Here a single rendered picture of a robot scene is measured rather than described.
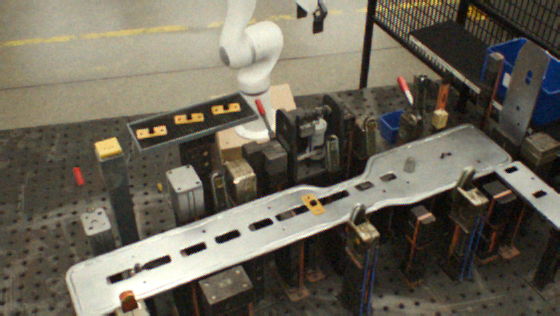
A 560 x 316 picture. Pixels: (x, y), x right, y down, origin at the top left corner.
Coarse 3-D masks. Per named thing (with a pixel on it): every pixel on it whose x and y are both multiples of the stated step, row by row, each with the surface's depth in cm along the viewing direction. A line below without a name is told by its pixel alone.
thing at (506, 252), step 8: (512, 192) 199; (520, 200) 198; (520, 208) 202; (512, 216) 203; (520, 216) 205; (512, 224) 206; (504, 232) 210; (512, 232) 210; (504, 240) 211; (512, 240) 213; (504, 248) 214; (512, 248) 215; (504, 256) 213; (512, 256) 213
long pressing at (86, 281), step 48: (432, 144) 210; (480, 144) 210; (288, 192) 193; (336, 192) 193; (384, 192) 193; (432, 192) 193; (144, 240) 178; (192, 240) 179; (240, 240) 179; (288, 240) 179; (96, 288) 166; (144, 288) 166
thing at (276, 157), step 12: (264, 144) 198; (276, 144) 198; (264, 156) 195; (276, 156) 193; (264, 168) 199; (276, 168) 196; (264, 180) 201; (276, 180) 199; (264, 192) 207; (276, 192) 204
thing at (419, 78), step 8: (416, 80) 201; (424, 80) 199; (416, 88) 203; (424, 88) 204; (416, 96) 204; (424, 96) 205; (416, 104) 206; (424, 104) 207; (416, 112) 207; (424, 112) 209; (416, 120) 209
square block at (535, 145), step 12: (540, 132) 205; (528, 144) 202; (540, 144) 200; (552, 144) 200; (528, 156) 203; (540, 156) 199; (552, 156) 202; (516, 168) 211; (528, 168) 206; (540, 168) 204; (540, 192) 214; (528, 216) 220
